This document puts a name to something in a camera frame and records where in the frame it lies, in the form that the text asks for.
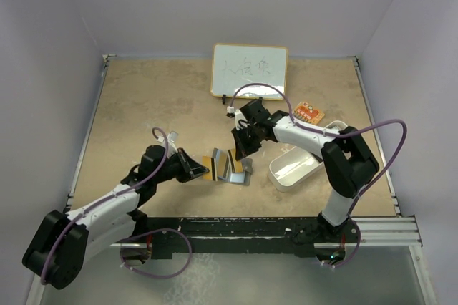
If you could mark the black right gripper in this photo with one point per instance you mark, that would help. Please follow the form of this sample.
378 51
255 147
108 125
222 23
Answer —
242 149

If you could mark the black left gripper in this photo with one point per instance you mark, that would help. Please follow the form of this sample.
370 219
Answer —
189 167

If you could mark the grey card holder wallet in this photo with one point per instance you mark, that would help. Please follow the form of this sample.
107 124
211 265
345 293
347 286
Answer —
224 167

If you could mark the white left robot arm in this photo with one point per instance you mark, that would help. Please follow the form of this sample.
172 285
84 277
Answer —
64 242

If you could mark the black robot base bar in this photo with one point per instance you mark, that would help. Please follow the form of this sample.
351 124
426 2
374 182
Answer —
303 237

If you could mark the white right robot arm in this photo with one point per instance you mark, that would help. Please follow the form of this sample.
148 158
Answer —
349 163

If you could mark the white box with cards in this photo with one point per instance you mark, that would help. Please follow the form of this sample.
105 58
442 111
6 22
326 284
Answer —
334 127

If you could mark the small whiteboard with writing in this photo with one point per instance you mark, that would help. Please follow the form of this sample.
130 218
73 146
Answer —
248 71

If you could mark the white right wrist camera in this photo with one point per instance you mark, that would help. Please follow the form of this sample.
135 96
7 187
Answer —
237 115

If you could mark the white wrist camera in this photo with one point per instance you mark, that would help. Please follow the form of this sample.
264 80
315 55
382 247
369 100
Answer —
171 141
237 115

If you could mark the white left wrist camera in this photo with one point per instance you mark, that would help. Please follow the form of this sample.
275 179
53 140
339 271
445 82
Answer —
171 141

